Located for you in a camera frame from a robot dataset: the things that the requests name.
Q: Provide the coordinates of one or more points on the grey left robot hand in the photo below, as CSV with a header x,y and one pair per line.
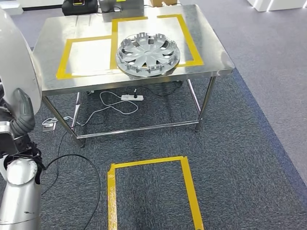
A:
x,y
25,117

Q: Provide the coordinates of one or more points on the brown cardboard box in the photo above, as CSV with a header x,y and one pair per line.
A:
x,y
162,2

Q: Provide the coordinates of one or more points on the silver floor socket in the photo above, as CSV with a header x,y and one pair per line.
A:
x,y
49,127

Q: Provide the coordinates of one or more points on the yellow floor tape square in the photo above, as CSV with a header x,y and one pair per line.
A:
x,y
111,196

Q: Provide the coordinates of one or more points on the stainless steel workbench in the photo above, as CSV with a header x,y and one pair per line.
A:
x,y
203,38

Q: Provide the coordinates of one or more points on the white lit display plinth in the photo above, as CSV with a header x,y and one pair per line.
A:
x,y
283,3

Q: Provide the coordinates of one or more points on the white plinth block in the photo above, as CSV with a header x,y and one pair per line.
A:
x,y
10,8

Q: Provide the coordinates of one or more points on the white power strip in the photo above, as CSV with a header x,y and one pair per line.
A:
x,y
129,98

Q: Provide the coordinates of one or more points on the black power plug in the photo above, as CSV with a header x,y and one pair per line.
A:
x,y
135,93

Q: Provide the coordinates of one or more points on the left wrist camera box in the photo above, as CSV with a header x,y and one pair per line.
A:
x,y
6,139

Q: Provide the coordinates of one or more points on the white curved plastic part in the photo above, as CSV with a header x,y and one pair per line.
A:
x,y
17,57

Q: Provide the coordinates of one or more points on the black case yellow trim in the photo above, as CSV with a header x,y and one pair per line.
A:
x,y
79,9

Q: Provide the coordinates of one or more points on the grey wheel hubcap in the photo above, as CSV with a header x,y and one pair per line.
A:
x,y
147,53

